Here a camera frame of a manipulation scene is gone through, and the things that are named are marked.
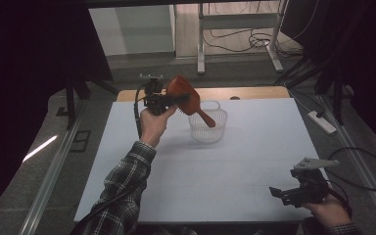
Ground white power strip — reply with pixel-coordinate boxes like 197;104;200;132
306;110;338;135

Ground aluminium floor rail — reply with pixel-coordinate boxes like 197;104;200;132
317;93;376;231
19;98;87;235

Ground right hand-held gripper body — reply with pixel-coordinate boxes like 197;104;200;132
282;157;341;208

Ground black metal stand legs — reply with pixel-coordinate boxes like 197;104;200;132
273;53;352;126

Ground black tripod stand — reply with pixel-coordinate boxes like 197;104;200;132
63;72;120;131

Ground brown wooden hairbrush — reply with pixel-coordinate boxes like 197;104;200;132
165;74;216;129

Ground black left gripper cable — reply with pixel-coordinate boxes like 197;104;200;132
68;83;147;235

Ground white metal stand frame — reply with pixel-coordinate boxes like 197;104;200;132
196;0;288;75

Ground white cabinet panel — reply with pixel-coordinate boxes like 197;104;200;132
88;4;177;57

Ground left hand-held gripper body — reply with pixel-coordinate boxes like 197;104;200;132
139;73;178;117

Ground tangled black floor cables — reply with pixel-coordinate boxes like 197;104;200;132
203;0;321;61

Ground white plastic basket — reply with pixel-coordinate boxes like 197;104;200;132
187;100;229;144

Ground white table cover sheet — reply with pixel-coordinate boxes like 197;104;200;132
73;97;321;223

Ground black curtain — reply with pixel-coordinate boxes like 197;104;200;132
0;0;114;226
279;0;376;156

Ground person's right hand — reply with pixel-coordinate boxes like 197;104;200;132
301;194;353;230

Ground person's plaid shirt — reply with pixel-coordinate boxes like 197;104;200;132
153;225;200;235

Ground wooden table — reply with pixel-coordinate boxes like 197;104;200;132
116;85;291;103

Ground person's left hand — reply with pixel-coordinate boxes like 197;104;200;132
138;104;179;149

